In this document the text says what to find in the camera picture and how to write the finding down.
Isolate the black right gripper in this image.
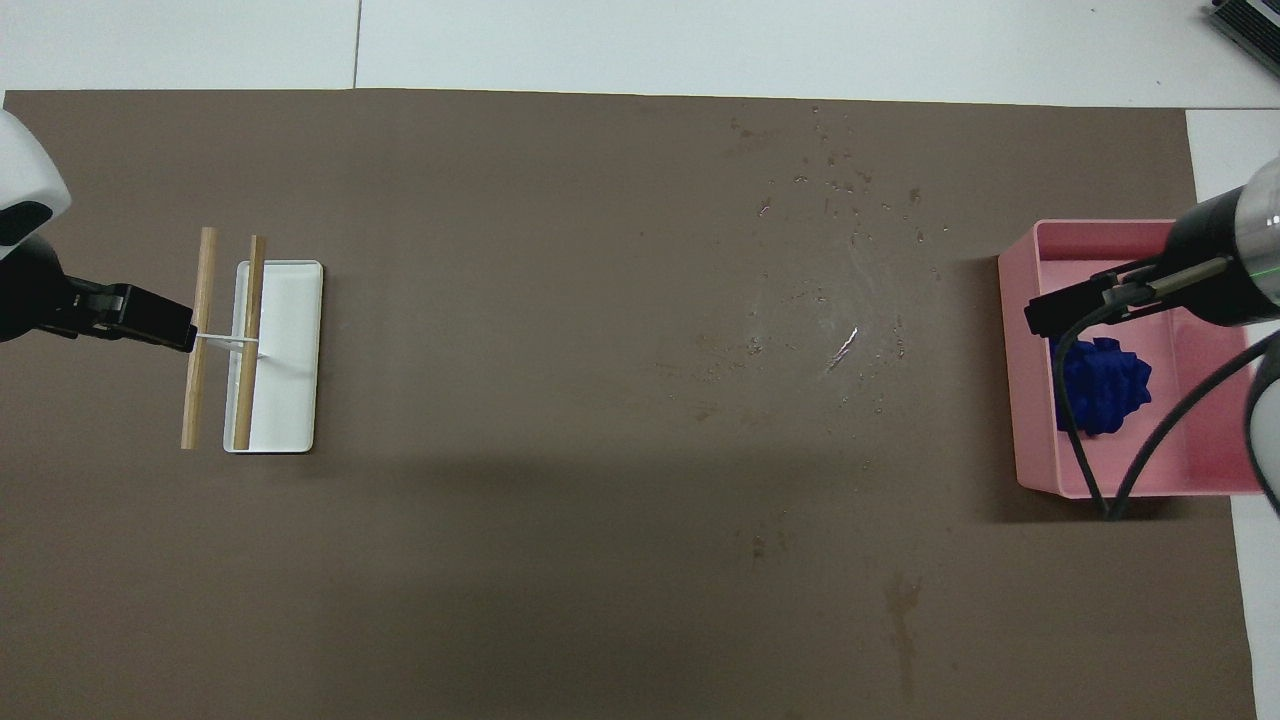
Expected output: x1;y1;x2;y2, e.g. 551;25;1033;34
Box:
1025;190;1266;338

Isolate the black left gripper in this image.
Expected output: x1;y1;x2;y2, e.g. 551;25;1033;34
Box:
0;235;196;353

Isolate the blue towel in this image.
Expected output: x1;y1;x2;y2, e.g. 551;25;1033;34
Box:
1050;337;1153;437

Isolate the white towel rack stand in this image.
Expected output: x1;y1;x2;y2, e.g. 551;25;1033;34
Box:
190;260;325;455

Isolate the pink plastic bin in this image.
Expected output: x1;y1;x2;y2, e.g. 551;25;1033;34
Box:
997;219;1269;499

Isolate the dark grey striped device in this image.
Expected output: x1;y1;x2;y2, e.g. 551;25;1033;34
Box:
1205;0;1280;51

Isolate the brown paper table mat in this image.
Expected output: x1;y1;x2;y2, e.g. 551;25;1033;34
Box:
0;88;1259;720

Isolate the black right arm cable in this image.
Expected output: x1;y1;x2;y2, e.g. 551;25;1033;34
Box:
1050;257;1280;521

